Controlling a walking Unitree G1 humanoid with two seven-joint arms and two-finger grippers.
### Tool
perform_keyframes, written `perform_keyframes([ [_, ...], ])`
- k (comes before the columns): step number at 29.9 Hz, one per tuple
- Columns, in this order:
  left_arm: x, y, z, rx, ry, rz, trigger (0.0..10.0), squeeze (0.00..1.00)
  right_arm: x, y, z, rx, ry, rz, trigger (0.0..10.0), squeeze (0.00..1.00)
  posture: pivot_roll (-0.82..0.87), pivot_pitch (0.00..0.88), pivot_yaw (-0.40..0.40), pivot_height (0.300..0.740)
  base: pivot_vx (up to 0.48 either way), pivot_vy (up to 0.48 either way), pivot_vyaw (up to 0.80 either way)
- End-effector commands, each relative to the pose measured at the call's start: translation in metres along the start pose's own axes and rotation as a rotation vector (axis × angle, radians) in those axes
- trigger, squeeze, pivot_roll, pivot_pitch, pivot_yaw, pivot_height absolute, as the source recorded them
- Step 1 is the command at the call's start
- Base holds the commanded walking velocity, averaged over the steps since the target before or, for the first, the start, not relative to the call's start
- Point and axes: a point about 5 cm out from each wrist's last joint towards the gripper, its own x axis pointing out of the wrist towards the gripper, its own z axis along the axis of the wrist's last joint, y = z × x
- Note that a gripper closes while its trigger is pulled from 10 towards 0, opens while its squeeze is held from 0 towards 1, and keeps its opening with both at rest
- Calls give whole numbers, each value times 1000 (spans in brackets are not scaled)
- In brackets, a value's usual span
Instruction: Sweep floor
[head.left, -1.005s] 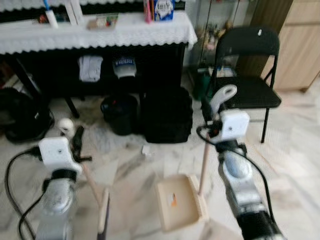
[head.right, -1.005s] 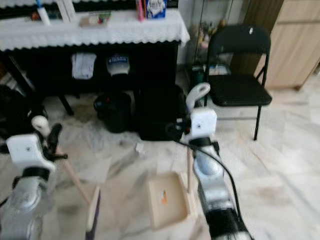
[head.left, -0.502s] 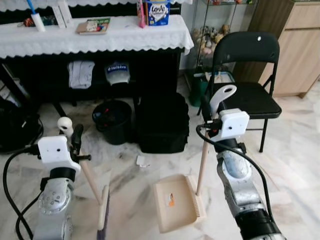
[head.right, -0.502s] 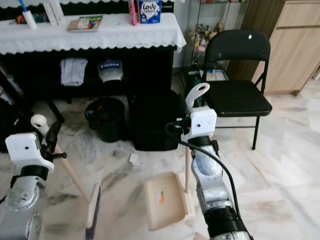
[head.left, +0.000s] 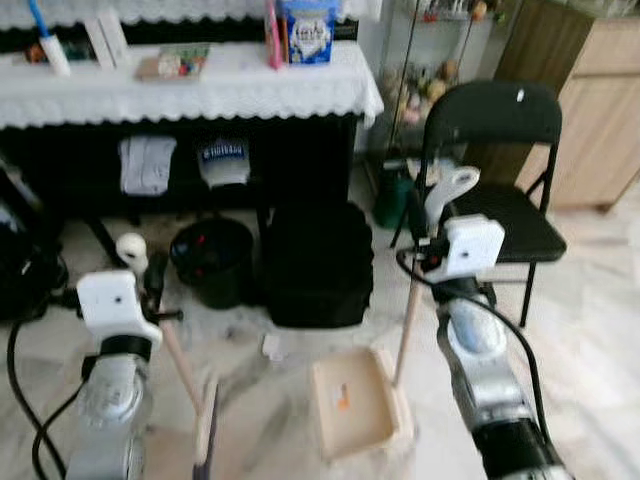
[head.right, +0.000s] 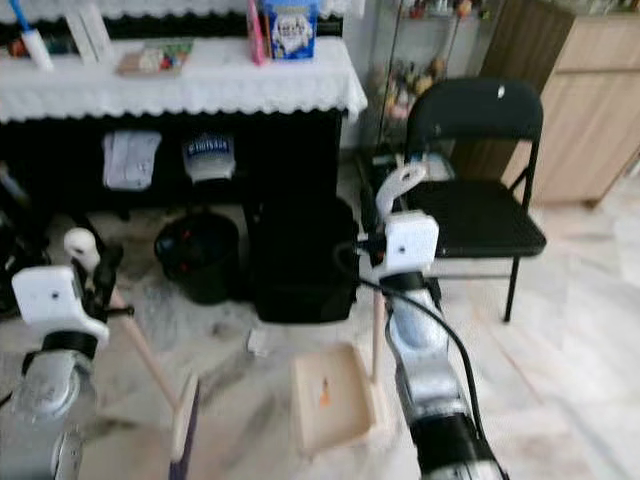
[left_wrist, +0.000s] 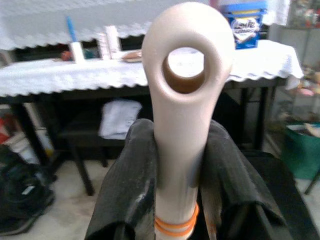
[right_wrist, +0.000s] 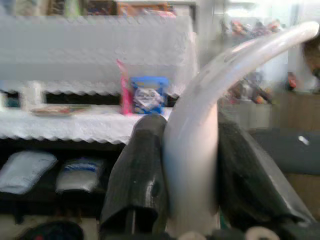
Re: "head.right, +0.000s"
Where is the beige long handled dustpan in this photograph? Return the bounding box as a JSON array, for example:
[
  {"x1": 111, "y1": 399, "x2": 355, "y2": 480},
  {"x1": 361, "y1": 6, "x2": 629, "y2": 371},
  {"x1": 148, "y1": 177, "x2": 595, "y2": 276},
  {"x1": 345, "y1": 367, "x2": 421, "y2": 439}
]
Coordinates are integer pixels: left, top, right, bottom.
[{"x1": 290, "y1": 162, "x2": 429, "y2": 459}]

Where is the wooden handled broom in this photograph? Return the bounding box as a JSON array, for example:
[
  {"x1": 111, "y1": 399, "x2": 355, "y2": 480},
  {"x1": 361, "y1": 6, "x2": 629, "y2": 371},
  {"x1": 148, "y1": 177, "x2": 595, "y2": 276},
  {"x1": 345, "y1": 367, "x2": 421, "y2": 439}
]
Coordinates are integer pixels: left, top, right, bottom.
[{"x1": 63, "y1": 228, "x2": 201, "y2": 480}]

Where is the black table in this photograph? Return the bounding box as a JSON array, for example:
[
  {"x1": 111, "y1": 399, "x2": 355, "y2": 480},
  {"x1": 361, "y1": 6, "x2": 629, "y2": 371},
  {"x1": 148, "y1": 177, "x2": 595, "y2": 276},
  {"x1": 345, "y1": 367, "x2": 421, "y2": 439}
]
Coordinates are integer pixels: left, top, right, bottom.
[{"x1": 0, "y1": 15, "x2": 346, "y2": 291}]

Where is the blue printed carton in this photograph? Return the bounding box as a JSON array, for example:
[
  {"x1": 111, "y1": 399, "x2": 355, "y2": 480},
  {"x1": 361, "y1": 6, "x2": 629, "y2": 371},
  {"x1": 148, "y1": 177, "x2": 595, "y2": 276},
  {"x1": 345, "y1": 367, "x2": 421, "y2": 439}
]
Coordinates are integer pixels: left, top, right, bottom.
[{"x1": 262, "y1": 0, "x2": 319, "y2": 61}]

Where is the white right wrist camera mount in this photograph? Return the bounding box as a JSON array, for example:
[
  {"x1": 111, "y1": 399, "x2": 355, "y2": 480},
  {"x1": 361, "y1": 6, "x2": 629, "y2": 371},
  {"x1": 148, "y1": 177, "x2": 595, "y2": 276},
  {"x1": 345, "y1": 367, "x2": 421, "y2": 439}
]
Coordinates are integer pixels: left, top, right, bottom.
[{"x1": 380, "y1": 210, "x2": 441, "y2": 279}]

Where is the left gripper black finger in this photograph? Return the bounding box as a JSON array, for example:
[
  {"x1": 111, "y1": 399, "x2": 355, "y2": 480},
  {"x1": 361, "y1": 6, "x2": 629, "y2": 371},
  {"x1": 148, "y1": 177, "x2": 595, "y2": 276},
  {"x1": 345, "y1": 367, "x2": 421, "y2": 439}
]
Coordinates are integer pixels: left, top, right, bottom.
[{"x1": 95, "y1": 244, "x2": 124, "y2": 301}]

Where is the light wooden cabinet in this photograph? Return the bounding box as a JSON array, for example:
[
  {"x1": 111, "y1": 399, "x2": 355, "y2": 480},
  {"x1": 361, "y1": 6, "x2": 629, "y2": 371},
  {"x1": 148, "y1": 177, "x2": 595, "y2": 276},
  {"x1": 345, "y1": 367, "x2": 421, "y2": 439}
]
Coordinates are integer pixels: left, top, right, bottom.
[{"x1": 525, "y1": 10, "x2": 640, "y2": 206}]

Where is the white lace tablecloth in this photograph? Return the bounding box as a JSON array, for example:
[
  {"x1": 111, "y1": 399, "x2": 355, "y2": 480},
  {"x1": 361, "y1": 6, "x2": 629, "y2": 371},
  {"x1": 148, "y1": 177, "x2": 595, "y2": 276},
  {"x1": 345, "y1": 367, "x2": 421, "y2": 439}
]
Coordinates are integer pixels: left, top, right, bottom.
[{"x1": 0, "y1": 38, "x2": 369, "y2": 126}]

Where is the grey pack blue label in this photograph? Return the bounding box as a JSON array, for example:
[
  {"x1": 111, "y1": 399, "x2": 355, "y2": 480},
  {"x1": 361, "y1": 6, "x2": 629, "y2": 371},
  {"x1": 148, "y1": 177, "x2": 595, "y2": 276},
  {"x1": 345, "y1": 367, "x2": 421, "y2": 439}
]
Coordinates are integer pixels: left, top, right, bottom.
[{"x1": 182, "y1": 133, "x2": 238, "y2": 186}]

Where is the pink flat package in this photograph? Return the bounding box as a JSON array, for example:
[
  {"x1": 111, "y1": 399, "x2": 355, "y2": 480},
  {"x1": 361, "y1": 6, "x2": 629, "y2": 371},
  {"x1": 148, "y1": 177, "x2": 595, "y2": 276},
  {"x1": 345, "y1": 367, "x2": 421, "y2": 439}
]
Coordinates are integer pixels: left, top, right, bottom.
[{"x1": 245, "y1": 0, "x2": 269, "y2": 66}]

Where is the black folding chair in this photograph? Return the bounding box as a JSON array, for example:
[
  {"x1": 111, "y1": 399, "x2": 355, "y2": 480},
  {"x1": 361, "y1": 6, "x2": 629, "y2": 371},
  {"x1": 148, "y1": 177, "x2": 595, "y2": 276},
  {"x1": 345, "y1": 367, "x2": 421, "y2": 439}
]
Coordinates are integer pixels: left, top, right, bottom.
[{"x1": 360, "y1": 78, "x2": 549, "y2": 323}]

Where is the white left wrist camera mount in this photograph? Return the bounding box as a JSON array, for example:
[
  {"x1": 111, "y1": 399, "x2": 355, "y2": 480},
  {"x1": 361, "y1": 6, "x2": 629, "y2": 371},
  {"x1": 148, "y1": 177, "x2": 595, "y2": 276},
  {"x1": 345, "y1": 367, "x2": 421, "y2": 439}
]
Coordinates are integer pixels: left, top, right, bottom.
[{"x1": 12, "y1": 265, "x2": 109, "y2": 346}]

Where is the wire shelf with toys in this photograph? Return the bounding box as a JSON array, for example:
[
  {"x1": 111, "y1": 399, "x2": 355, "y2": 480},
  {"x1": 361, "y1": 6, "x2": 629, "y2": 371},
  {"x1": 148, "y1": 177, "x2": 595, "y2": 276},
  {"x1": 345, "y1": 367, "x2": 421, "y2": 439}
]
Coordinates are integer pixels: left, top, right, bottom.
[{"x1": 365, "y1": 0, "x2": 501, "y2": 151}]

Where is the white upright box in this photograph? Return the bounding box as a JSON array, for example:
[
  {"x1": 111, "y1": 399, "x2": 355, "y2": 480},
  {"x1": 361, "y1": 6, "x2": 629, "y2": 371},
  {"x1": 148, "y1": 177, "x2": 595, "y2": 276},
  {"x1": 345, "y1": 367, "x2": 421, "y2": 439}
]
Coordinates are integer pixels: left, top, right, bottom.
[
  {"x1": 84, "y1": 10, "x2": 113, "y2": 63},
  {"x1": 65, "y1": 12, "x2": 91, "y2": 66}
]

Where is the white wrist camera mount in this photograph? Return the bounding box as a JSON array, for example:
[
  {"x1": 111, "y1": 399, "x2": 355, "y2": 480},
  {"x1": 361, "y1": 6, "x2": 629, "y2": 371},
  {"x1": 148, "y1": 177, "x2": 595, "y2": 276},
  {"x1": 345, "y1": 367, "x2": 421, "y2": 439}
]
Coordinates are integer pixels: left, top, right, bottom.
[
  {"x1": 12, "y1": 265, "x2": 109, "y2": 346},
  {"x1": 380, "y1": 210, "x2": 441, "y2": 279}
]

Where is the black backpack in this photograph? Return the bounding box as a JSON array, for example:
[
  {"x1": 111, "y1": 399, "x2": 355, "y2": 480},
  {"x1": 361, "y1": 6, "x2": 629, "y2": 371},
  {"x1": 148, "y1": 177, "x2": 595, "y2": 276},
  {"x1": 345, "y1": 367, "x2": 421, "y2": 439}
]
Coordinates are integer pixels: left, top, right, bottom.
[{"x1": 245, "y1": 195, "x2": 359, "y2": 326}]

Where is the white bottle blue cap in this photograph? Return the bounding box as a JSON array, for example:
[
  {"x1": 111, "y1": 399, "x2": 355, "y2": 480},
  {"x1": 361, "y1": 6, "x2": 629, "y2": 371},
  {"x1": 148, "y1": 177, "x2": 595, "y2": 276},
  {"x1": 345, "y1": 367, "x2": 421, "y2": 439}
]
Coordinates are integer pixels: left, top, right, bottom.
[{"x1": 10, "y1": 0, "x2": 53, "y2": 73}]

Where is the colourful picture book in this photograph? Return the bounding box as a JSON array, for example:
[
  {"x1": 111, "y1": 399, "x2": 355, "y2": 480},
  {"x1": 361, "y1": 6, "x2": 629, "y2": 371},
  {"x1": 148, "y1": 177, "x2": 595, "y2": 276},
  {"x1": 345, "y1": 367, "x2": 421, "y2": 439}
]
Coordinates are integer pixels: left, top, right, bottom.
[{"x1": 115, "y1": 40, "x2": 194, "y2": 79}]

